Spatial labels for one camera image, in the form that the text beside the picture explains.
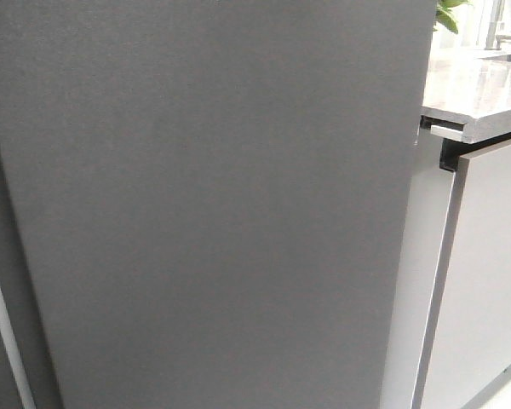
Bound dark grey fridge door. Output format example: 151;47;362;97
0;1;435;408

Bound grey cabinet door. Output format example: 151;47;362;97
414;139;511;408

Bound white cabinet side panel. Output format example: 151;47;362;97
380;128;454;409

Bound grey stone countertop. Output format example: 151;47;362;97
421;49;511;144

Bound green plant leaves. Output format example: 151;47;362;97
433;0;473;34

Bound metal sink faucet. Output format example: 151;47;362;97
485;0;511;50

